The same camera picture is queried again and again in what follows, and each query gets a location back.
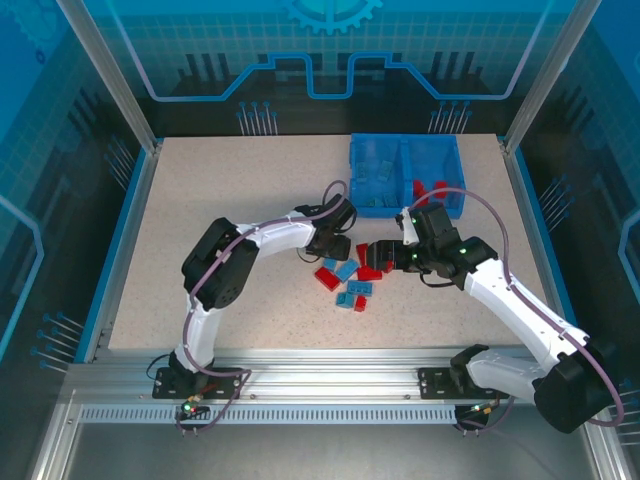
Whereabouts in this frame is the slotted grey cable duct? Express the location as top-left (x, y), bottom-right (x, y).
top-left (78, 405), bottom-right (464, 426)

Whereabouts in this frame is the small led circuit board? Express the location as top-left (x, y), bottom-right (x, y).
top-left (467, 399), bottom-right (501, 419)
top-left (179, 397), bottom-right (211, 421)

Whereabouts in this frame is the aluminium frame beam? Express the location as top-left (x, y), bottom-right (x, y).
top-left (577, 399), bottom-right (640, 480)
top-left (29, 389), bottom-right (81, 480)

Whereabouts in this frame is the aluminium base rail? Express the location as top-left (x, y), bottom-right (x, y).
top-left (67, 344), bottom-right (551, 407)

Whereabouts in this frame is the blue two-compartment plastic bin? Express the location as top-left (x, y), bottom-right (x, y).
top-left (348, 132), bottom-right (467, 221)

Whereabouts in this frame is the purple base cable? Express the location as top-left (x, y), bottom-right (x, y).
top-left (457, 394), bottom-right (516, 436)
top-left (174, 368), bottom-right (251, 436)

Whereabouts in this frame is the aluminium frame post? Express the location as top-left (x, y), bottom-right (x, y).
top-left (502, 0), bottom-right (604, 154)
top-left (54, 0), bottom-right (164, 154)

